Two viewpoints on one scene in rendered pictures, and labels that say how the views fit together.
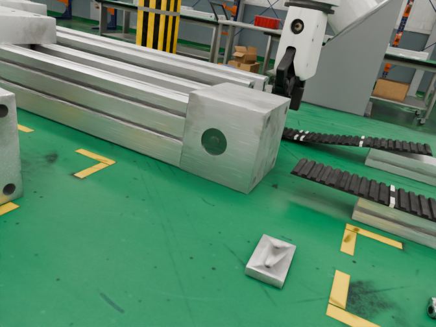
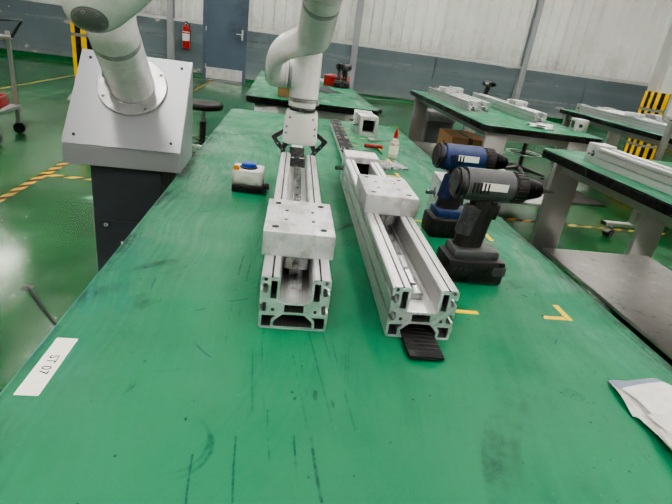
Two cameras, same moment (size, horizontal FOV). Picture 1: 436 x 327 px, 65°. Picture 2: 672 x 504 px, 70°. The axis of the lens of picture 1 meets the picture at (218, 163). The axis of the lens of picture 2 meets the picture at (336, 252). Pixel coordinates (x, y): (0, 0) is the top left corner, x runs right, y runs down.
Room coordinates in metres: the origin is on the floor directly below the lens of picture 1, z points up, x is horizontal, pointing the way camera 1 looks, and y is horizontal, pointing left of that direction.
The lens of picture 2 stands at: (1.15, 1.25, 1.17)
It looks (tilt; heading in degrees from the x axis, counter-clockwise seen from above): 23 degrees down; 241
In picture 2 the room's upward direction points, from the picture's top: 8 degrees clockwise
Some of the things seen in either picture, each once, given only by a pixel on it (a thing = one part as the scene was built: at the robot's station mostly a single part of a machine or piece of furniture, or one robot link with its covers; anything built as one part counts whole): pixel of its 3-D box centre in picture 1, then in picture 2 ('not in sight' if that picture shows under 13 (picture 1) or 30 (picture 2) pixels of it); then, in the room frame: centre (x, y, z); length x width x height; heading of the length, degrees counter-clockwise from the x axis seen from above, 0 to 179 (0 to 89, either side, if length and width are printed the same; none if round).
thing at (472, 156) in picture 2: not in sight; (468, 192); (0.34, 0.41, 0.89); 0.20 x 0.08 x 0.22; 160
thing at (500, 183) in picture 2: not in sight; (493, 226); (0.45, 0.61, 0.89); 0.20 x 0.08 x 0.22; 160
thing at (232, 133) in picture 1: (239, 131); (355, 169); (0.41, -0.02, 0.83); 0.12 x 0.09 x 0.10; 158
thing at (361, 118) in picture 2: not in sight; (364, 124); (-0.07, -0.83, 0.83); 0.11 x 0.10 x 0.10; 162
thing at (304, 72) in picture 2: not in sight; (304, 73); (0.58, -0.10, 1.08); 0.09 x 0.08 x 0.13; 163
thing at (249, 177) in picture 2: not in sight; (251, 178); (0.75, 0.02, 0.81); 0.10 x 0.08 x 0.06; 158
